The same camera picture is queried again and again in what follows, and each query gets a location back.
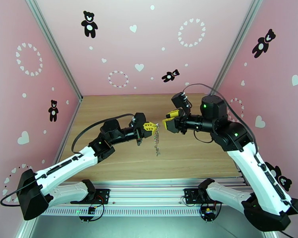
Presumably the power connector with yellow plug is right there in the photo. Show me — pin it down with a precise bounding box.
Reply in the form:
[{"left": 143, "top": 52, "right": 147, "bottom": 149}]
[{"left": 201, "top": 204, "right": 218, "bottom": 222}]

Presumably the aluminium front rail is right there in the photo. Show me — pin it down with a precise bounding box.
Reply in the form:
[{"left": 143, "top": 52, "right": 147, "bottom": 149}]
[{"left": 43, "top": 179, "right": 252, "bottom": 209}]

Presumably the left black wrist camera box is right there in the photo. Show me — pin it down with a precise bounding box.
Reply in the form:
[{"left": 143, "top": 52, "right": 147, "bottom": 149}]
[{"left": 129, "top": 112, "right": 147, "bottom": 129}]

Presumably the thin black base wire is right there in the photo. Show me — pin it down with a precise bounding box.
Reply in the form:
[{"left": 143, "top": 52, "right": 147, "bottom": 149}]
[
  {"left": 80, "top": 196, "right": 105, "bottom": 223},
  {"left": 199, "top": 192, "right": 225, "bottom": 223}
]

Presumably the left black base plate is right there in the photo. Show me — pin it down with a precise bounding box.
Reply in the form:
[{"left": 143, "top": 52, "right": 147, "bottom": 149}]
[{"left": 70, "top": 188, "right": 110, "bottom": 205}]

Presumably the aluminium corner post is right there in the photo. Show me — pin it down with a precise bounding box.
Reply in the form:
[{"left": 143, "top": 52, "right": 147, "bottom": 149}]
[
  {"left": 208, "top": 0, "right": 267, "bottom": 100},
  {"left": 23, "top": 0, "right": 84, "bottom": 102}
]

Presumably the silver chain necklace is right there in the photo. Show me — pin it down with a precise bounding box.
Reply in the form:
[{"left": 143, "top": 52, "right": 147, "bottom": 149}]
[{"left": 153, "top": 123, "right": 163, "bottom": 157}]

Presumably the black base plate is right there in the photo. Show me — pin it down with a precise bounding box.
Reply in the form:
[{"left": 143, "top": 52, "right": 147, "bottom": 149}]
[
  {"left": 70, "top": 188, "right": 110, "bottom": 205},
  {"left": 184, "top": 188, "right": 225, "bottom": 205}
]

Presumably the right black wrist camera box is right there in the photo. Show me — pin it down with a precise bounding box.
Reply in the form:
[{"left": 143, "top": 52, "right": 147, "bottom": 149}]
[{"left": 171, "top": 92, "right": 192, "bottom": 115}]

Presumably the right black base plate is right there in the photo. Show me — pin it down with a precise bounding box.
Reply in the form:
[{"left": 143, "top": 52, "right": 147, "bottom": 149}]
[{"left": 184, "top": 188, "right": 225, "bottom": 205}]

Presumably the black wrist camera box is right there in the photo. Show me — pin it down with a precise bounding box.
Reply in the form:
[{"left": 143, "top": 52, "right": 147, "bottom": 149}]
[
  {"left": 171, "top": 92, "right": 192, "bottom": 115},
  {"left": 129, "top": 112, "right": 147, "bottom": 129}
]

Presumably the perforated metal strip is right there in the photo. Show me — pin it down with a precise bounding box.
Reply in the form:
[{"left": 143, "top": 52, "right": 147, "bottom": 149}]
[{"left": 41, "top": 207, "right": 207, "bottom": 217}]

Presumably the grey metal sheet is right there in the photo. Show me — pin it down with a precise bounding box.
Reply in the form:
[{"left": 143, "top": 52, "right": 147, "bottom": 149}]
[{"left": 29, "top": 207, "right": 271, "bottom": 238}]

